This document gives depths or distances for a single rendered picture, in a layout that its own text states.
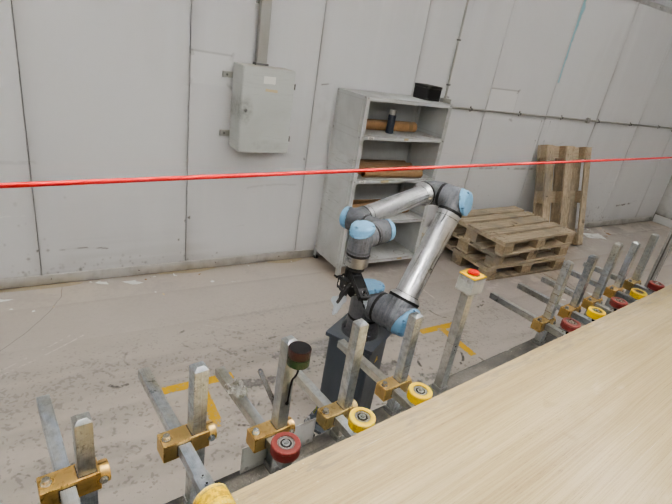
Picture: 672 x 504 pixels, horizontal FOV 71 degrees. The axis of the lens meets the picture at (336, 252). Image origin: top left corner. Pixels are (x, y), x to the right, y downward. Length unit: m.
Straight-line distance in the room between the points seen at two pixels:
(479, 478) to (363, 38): 3.49
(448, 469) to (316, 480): 0.36
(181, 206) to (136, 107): 0.79
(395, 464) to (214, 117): 2.94
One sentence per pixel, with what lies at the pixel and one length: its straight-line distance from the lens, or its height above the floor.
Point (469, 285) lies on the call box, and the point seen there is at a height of 1.19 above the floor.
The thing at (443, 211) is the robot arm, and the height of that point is 1.26.
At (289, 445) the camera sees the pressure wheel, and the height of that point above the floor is 0.90.
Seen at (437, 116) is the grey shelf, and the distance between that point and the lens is 4.46.
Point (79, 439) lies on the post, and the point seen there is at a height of 1.08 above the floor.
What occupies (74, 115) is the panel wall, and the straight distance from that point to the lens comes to 3.60.
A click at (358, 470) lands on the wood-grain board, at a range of 1.35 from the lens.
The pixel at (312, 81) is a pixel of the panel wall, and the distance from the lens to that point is 4.03.
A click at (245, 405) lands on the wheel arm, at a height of 0.86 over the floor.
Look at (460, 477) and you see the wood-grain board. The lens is 1.43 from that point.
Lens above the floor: 1.90
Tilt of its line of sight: 24 degrees down
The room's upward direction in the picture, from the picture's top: 9 degrees clockwise
